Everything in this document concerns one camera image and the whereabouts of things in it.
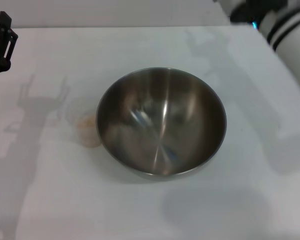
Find stainless steel mixing bowl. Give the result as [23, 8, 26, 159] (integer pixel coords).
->
[95, 66, 227, 182]

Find white rice grains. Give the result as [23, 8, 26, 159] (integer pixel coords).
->
[76, 115, 100, 148]

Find clear plastic measuring cup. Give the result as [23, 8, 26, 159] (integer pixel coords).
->
[64, 97, 101, 149]

